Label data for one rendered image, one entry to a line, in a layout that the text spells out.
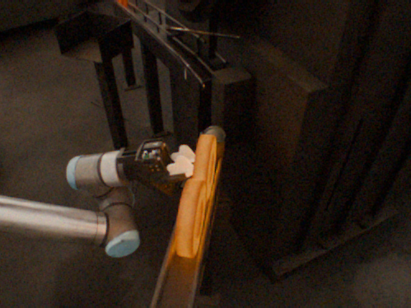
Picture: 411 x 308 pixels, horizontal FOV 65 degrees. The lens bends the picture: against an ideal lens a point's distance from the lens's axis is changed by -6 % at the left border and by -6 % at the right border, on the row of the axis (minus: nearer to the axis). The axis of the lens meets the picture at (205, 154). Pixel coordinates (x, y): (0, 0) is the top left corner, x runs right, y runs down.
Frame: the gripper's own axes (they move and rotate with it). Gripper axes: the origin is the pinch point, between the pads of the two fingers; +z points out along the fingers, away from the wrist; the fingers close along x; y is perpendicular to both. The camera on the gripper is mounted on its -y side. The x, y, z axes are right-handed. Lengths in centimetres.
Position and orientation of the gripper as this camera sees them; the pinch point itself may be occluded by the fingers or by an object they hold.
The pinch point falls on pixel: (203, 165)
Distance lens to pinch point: 80.7
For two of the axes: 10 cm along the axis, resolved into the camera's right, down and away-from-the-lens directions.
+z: 9.4, -1.1, -3.3
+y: -3.0, -7.2, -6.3
